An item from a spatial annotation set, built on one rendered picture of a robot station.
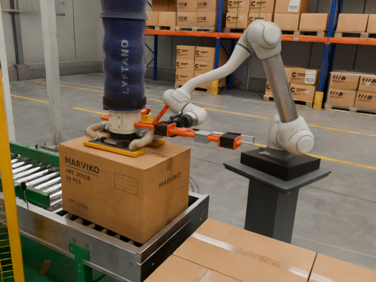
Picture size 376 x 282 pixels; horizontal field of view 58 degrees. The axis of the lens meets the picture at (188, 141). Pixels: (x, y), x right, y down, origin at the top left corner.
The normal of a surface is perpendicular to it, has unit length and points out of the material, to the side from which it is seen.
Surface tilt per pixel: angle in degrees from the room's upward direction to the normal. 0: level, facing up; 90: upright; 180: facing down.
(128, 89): 80
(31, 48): 90
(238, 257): 0
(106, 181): 90
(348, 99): 90
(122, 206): 90
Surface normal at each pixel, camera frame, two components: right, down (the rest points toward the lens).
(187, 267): 0.04, -0.95
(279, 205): 0.64, 0.25
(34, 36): 0.86, 0.18
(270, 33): 0.14, 0.15
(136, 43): 0.73, 0.02
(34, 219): -0.49, 0.24
